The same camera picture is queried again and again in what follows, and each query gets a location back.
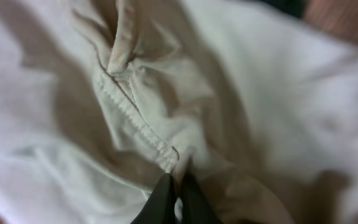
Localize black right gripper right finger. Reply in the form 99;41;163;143
181;174;223;224

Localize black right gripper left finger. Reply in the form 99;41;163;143
131;174;177;224

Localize beige khaki shorts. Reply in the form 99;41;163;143
0;1;358;223

